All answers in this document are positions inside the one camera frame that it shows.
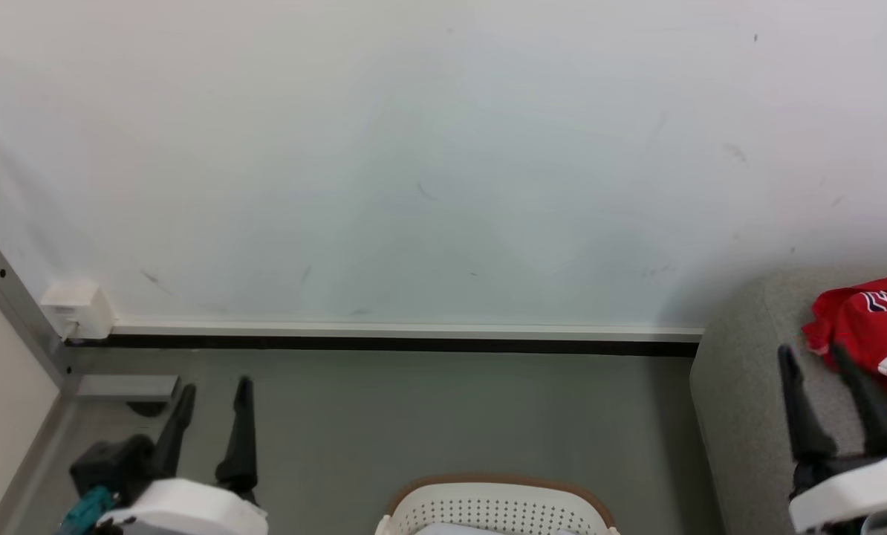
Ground teal connector piece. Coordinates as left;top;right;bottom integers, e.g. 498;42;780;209
59;486;119;535

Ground beige flat panel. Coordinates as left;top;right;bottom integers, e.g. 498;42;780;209
0;273;63;535

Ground white perforated laundry basket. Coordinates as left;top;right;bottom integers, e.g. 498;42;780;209
374;474;622;535

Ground red jersey garment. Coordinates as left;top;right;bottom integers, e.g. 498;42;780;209
802;271;887;447

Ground grey fabric sofa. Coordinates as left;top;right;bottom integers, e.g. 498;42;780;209
689;266;887;535

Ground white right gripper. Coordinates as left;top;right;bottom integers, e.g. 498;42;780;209
778;343;887;535

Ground white wall junction box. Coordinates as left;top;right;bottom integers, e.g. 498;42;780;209
39;279;116;342

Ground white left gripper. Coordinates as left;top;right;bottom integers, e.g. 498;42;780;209
98;377;268;535

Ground black skirting strip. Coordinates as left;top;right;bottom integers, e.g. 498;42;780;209
65;334;701;358

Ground grey metal frame post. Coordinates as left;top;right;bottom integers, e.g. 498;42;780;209
0;239;82;396

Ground white wall cable trunking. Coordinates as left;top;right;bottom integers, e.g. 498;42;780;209
111;320;705;344

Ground grey metal frame foot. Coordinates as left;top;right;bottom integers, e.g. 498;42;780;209
76;374;181;403

